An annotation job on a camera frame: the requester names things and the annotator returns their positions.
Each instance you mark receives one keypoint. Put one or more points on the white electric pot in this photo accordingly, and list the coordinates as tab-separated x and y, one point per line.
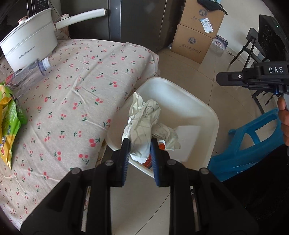
29	43

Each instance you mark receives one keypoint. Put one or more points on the orange wrapper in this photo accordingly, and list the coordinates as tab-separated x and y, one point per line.
149	163

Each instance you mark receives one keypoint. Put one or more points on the clear plastic bottle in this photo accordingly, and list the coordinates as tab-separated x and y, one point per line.
27	73

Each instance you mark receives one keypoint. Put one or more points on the black folding chair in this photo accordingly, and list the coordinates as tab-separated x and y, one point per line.
251	36

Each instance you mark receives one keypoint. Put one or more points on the cardboard box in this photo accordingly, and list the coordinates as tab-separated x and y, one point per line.
189	43
198	15

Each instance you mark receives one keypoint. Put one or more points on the cherry print tablecloth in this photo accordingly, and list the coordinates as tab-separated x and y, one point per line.
79	90

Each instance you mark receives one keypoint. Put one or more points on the black cloth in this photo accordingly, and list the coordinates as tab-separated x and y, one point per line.
210	4

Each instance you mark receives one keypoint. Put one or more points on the person's dark clothing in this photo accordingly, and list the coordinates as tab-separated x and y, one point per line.
266	180

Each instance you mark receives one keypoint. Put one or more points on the blue plastic stool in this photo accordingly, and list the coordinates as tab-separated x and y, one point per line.
225	162

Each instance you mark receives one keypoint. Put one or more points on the black microwave oven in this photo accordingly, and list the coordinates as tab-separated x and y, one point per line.
38	4

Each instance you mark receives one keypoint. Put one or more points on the white paper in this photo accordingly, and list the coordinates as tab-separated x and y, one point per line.
142	126

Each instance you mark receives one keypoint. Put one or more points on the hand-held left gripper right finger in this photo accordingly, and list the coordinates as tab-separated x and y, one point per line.
154	159

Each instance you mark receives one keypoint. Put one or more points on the person's right hand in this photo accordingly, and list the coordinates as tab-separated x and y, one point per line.
285	117

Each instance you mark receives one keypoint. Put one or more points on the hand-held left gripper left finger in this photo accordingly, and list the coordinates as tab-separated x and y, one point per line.
126	156

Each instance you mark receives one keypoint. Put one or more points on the grey refrigerator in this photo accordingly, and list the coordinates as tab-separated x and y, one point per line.
135	20

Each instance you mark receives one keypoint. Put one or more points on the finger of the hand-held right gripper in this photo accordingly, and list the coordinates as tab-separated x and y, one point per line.
228	79

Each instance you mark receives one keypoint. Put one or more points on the green snack packet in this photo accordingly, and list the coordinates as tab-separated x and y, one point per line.
9	117

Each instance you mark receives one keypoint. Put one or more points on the white plastic bin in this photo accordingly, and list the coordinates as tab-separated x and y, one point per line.
180	101

